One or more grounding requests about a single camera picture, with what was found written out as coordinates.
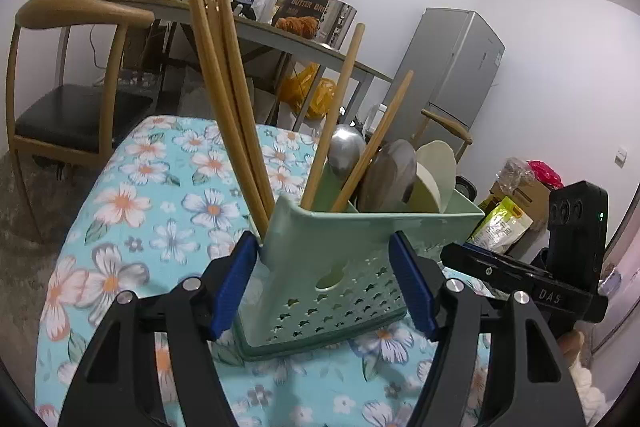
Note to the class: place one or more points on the black device on desk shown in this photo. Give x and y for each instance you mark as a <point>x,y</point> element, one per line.
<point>247,7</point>

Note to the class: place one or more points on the metal spoon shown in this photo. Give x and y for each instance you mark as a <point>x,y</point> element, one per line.
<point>346,152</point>

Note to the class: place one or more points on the person's right hand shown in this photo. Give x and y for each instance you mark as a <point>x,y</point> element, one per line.
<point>572,344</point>

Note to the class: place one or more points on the metal canister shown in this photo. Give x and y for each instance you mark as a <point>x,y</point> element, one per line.
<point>337,24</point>

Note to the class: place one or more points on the wooden desk with grey legs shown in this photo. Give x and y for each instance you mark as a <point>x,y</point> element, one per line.
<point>280,39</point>

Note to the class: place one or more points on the grey refrigerator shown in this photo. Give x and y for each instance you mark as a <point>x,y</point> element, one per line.
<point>450,67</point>

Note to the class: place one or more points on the cardboard box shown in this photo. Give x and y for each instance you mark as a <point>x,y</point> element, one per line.
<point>530,202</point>

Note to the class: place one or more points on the cream plastic ladle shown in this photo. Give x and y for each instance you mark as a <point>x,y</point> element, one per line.
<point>387,177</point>

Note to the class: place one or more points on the dark bread print box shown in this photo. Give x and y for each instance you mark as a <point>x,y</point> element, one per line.
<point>300,14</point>

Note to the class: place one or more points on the floral blue tablecloth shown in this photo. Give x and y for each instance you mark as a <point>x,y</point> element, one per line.
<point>150,217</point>

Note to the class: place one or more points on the wooden chair with black seat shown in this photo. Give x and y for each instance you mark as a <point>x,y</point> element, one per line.
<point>445,122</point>
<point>70,107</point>

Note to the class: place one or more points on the pink plastic bag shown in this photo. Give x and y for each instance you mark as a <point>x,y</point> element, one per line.
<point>545,174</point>

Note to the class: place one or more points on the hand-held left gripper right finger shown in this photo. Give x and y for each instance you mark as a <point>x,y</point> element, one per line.
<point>412,287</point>

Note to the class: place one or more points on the green plastic utensil holder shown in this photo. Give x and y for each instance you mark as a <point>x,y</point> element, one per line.
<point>340,252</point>

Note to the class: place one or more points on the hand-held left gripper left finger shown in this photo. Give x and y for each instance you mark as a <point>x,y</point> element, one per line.
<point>235,282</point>

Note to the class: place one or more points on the green yellow rice bag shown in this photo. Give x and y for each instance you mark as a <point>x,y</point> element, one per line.
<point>500,227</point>

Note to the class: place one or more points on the wooden chopstick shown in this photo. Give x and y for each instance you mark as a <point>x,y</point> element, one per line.
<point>335,107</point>
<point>210,82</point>
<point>227,97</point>
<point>237,82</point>
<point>375,137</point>

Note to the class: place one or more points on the white fluffy cloth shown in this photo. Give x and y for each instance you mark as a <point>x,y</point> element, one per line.
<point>590,387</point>

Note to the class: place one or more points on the cream plastic rice paddle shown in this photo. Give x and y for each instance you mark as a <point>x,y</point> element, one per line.
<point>440,167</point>

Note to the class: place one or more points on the crumpled clear plastic bag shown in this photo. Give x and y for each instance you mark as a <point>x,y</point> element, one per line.
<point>515,172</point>

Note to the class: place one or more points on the yellow plastic bag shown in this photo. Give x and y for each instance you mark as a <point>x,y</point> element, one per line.
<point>310,92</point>

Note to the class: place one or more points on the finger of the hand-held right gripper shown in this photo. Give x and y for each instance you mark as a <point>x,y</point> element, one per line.
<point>490,264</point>

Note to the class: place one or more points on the white wall outlet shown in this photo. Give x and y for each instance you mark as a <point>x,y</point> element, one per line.
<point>620,157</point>

